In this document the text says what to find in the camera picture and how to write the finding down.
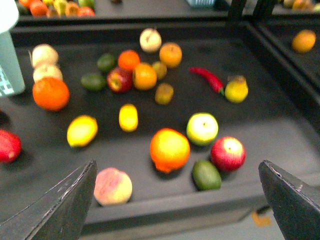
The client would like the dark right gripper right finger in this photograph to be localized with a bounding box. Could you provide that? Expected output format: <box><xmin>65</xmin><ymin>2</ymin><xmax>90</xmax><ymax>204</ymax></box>
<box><xmin>258</xmin><ymin>160</ymin><xmax>320</xmax><ymax>240</ymax></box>

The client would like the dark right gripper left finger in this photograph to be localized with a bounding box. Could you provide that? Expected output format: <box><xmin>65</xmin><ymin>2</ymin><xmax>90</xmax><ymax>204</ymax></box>
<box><xmin>0</xmin><ymin>160</ymin><xmax>97</xmax><ymax>240</ymax></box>

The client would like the small yellow oblong lemon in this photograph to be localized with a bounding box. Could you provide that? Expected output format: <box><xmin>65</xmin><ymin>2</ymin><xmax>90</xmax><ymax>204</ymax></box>
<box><xmin>118</xmin><ymin>103</ymin><xmax>139</xmax><ymax>132</ymax></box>

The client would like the light green plastic basket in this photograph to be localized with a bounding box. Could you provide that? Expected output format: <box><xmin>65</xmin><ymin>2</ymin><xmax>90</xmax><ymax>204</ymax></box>
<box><xmin>0</xmin><ymin>0</ymin><xmax>26</xmax><ymax>98</ymax></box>

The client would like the black near shelf tray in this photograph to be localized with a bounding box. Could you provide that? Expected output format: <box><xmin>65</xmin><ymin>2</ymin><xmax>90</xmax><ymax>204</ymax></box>
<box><xmin>0</xmin><ymin>23</ymin><xmax>320</xmax><ymax>225</ymax></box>

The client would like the black shelf tray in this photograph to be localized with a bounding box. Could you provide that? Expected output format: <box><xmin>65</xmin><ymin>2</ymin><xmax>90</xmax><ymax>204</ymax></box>
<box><xmin>0</xmin><ymin>23</ymin><xmax>320</xmax><ymax>225</ymax></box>
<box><xmin>16</xmin><ymin>0</ymin><xmax>254</xmax><ymax>27</ymax></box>

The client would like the orange on right shelf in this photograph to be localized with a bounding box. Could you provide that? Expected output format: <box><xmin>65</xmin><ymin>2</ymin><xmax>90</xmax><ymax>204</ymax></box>
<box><xmin>291</xmin><ymin>29</ymin><xmax>316</xmax><ymax>54</ymax></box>

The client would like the black shelf upright right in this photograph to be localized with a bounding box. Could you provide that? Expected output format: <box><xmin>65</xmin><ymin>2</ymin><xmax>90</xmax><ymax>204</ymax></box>
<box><xmin>227</xmin><ymin>0</ymin><xmax>278</xmax><ymax>22</ymax></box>

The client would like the black far shelf tray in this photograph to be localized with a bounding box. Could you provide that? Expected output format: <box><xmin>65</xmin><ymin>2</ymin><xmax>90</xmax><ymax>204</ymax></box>
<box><xmin>16</xmin><ymin>0</ymin><xmax>254</xmax><ymax>27</ymax></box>

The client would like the pink peach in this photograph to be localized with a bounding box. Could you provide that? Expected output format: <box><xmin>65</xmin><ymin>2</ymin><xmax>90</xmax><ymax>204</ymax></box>
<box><xmin>93</xmin><ymin>167</ymin><xmax>133</xmax><ymax>206</ymax></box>

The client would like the red fruit far left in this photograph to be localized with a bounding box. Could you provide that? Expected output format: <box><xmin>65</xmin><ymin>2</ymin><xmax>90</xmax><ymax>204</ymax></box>
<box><xmin>0</xmin><ymin>129</ymin><xmax>22</xmax><ymax>164</ymax></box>

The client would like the red apple front right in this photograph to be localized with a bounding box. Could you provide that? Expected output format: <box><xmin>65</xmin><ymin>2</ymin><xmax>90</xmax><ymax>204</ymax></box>
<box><xmin>210</xmin><ymin>136</ymin><xmax>247</xmax><ymax>172</ymax></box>

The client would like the red apple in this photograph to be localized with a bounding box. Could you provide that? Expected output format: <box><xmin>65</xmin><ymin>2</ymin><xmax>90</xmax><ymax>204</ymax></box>
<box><xmin>106</xmin><ymin>67</ymin><xmax>133</xmax><ymax>94</ymax></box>
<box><xmin>210</xmin><ymin>136</ymin><xmax>247</xmax><ymax>172</ymax></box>

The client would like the green avocado front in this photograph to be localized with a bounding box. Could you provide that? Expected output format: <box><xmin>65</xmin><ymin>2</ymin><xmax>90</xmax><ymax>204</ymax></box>
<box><xmin>191</xmin><ymin>160</ymin><xmax>222</xmax><ymax>191</ymax></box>

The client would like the green avocado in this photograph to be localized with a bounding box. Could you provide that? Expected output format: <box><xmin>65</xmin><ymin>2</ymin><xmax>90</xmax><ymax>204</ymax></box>
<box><xmin>80</xmin><ymin>73</ymin><xmax>107</xmax><ymax>92</ymax></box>
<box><xmin>191</xmin><ymin>160</ymin><xmax>222</xmax><ymax>191</ymax></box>
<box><xmin>96</xmin><ymin>53</ymin><xmax>118</xmax><ymax>73</ymax></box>

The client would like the green apple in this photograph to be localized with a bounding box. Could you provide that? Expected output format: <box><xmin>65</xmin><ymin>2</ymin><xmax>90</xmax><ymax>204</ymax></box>
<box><xmin>186</xmin><ymin>112</ymin><xmax>219</xmax><ymax>147</ymax></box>

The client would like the large orange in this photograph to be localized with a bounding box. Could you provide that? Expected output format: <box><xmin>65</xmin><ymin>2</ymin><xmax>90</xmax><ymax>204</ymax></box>
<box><xmin>32</xmin><ymin>77</ymin><xmax>70</xmax><ymax>112</ymax></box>

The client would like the yellow green pear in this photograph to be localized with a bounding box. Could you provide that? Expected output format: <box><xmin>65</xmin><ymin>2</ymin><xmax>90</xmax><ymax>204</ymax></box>
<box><xmin>224</xmin><ymin>75</ymin><xmax>249</xmax><ymax>104</ymax></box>

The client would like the large orange grapefruit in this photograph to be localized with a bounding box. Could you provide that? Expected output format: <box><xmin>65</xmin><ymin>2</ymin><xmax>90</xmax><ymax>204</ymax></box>
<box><xmin>149</xmin><ymin>128</ymin><xmax>191</xmax><ymax>174</ymax></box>

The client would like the green avocado centre lower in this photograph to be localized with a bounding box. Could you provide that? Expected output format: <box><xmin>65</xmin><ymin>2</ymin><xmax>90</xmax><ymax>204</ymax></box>
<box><xmin>80</xmin><ymin>73</ymin><xmax>107</xmax><ymax>92</ymax></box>

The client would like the red chili pepper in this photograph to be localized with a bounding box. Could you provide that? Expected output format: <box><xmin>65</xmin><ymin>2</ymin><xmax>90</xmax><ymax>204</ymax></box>
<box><xmin>189</xmin><ymin>67</ymin><xmax>225</xmax><ymax>96</ymax></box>

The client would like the white pear lower left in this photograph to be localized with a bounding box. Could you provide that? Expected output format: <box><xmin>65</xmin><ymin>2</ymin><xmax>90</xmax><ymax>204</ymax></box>
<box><xmin>33</xmin><ymin>64</ymin><xmax>63</xmax><ymax>82</ymax></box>

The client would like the red apple centre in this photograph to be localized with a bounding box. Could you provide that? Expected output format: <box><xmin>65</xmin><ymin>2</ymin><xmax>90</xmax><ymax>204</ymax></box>
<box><xmin>106</xmin><ymin>67</ymin><xmax>133</xmax><ymax>94</ymax></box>

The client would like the white pear upper left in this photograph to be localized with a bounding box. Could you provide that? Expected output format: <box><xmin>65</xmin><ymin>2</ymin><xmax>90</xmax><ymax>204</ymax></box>
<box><xmin>30</xmin><ymin>43</ymin><xmax>59</xmax><ymax>69</ymax></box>

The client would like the green avocado centre upper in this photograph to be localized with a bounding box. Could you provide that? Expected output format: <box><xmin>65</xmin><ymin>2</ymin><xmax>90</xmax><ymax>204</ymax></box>
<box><xmin>96</xmin><ymin>53</ymin><xmax>118</xmax><ymax>73</ymax></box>

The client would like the brown kiwi lower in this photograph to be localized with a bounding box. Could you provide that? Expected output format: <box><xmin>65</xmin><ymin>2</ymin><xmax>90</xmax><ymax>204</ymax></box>
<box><xmin>154</xmin><ymin>82</ymin><xmax>174</xmax><ymax>105</ymax></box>

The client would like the yellow orange fruit centre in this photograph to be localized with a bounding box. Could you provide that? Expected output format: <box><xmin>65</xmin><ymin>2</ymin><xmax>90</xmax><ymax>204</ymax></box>
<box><xmin>132</xmin><ymin>62</ymin><xmax>157</xmax><ymax>91</ymax></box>

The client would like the small orange tangerine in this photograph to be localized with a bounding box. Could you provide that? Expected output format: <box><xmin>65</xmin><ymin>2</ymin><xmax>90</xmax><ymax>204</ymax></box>
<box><xmin>117</xmin><ymin>49</ymin><xmax>141</xmax><ymax>72</ymax></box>

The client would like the green kiwi upper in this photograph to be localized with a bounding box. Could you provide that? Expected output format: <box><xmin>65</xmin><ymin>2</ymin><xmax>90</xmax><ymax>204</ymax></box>
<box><xmin>152</xmin><ymin>61</ymin><xmax>167</xmax><ymax>81</ymax></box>

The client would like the yellow orange apple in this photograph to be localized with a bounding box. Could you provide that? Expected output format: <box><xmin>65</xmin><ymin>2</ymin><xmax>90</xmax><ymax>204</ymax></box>
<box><xmin>159</xmin><ymin>42</ymin><xmax>182</xmax><ymax>69</ymax></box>

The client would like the white pear with stem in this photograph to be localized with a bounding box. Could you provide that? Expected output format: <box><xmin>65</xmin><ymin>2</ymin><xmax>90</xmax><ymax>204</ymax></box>
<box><xmin>139</xmin><ymin>28</ymin><xmax>162</xmax><ymax>53</ymax></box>

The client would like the pile of far fruit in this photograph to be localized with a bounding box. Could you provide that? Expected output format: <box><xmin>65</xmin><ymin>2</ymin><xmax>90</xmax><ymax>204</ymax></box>
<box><xmin>15</xmin><ymin>0</ymin><xmax>96</xmax><ymax>18</ymax></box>

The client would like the blue shopping basket far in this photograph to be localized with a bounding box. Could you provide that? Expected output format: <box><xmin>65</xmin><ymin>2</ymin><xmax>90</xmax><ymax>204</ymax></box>
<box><xmin>186</xmin><ymin>0</ymin><xmax>216</xmax><ymax>8</ymax></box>

